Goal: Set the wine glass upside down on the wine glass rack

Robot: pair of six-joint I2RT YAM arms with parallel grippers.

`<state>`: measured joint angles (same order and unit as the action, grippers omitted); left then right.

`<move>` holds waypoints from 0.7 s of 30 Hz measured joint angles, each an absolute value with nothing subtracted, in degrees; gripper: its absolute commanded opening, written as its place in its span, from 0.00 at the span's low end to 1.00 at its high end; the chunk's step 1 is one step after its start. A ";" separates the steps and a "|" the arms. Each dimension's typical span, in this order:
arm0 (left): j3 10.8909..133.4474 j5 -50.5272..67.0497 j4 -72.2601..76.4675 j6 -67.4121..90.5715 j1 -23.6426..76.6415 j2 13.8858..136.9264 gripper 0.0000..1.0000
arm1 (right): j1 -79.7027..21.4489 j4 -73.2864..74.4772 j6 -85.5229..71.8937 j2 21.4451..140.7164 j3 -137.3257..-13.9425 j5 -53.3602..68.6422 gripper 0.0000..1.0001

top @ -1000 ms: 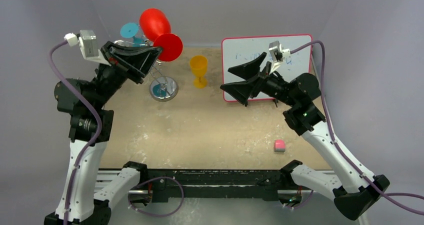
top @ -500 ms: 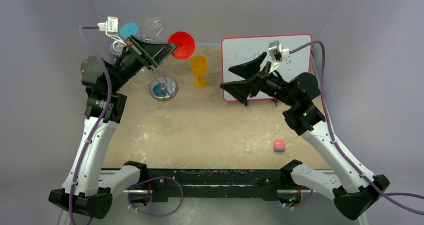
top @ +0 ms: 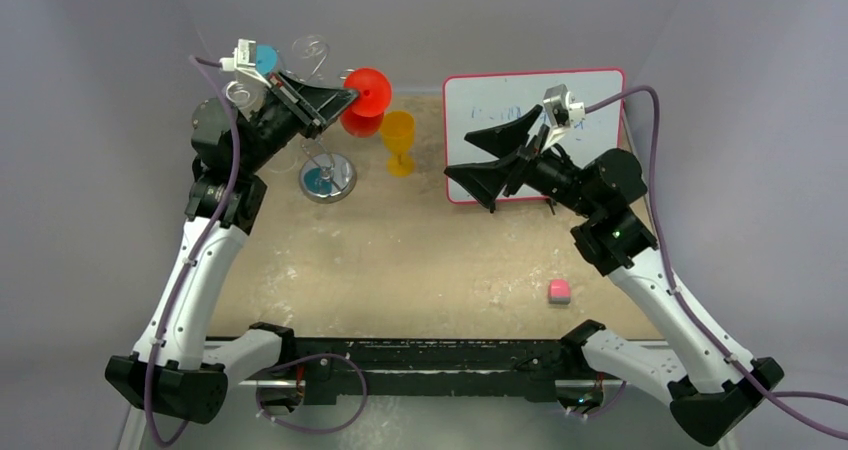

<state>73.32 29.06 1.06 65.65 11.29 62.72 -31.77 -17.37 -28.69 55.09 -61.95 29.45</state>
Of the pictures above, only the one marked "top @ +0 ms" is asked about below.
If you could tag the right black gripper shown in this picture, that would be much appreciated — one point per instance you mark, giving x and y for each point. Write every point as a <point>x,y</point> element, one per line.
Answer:
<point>524,165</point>

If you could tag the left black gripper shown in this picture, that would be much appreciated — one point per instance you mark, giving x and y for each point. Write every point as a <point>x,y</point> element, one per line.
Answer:
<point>311,107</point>

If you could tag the red plastic wine glass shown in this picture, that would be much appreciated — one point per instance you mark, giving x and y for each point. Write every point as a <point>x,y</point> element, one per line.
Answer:
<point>364,116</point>

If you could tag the clear champagne flute glass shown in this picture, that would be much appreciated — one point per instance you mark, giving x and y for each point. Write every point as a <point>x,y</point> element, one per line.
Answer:
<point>313,51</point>

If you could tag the blue plastic wine glass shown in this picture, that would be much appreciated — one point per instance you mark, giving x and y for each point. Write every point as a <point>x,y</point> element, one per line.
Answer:
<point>267,59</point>

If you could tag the clear tumbler glass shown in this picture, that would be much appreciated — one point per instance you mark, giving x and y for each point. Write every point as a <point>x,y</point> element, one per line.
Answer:
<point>286,160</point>

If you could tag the clear wine glass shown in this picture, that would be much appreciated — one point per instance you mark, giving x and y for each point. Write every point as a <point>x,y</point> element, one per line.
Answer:
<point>242,96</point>

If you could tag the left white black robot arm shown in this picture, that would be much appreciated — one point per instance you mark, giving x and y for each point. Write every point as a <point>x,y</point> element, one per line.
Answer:
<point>169,370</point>

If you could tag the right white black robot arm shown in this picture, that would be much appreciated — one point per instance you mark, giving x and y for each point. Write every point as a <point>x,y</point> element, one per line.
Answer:
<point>708,381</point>

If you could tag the orange plastic wine glass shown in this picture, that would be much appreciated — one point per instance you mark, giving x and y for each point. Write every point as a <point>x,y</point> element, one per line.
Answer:
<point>397,132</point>

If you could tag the pink framed whiteboard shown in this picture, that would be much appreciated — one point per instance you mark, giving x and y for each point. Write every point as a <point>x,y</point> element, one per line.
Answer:
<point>479,101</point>

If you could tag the pink grey eraser block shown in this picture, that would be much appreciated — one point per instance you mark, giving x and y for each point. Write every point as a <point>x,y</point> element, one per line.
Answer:
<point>559,292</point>

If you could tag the silver wire wine glass rack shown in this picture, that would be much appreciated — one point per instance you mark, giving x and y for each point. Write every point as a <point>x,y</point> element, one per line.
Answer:
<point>325,177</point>

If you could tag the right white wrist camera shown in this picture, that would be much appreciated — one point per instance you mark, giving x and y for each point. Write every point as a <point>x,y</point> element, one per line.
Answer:
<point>564,113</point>

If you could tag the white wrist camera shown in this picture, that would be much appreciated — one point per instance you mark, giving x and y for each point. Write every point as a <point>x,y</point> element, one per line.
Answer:
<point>242,62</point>
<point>564,113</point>

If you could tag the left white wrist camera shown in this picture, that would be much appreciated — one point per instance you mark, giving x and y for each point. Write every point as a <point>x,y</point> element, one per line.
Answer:
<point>242,62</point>

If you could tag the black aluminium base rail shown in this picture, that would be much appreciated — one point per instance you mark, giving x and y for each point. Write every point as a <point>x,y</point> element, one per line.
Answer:
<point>575,368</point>

